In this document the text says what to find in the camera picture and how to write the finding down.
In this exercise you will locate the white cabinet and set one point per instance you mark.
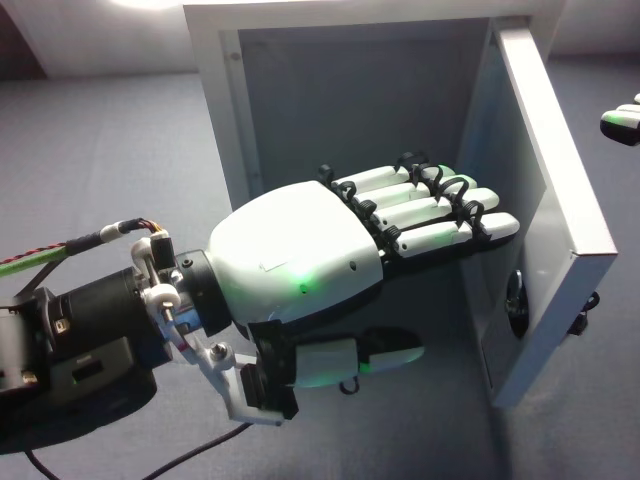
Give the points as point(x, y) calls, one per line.
point(350, 100)

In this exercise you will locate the metal door lock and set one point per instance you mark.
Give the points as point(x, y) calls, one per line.
point(516, 302)

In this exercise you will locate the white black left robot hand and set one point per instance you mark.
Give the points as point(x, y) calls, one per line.
point(290, 250)

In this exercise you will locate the grey table cloth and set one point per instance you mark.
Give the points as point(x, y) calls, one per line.
point(125, 150)

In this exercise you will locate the white cabinet door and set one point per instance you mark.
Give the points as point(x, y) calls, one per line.
point(545, 165)

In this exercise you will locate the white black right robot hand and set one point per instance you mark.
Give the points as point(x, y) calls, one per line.
point(622, 122)

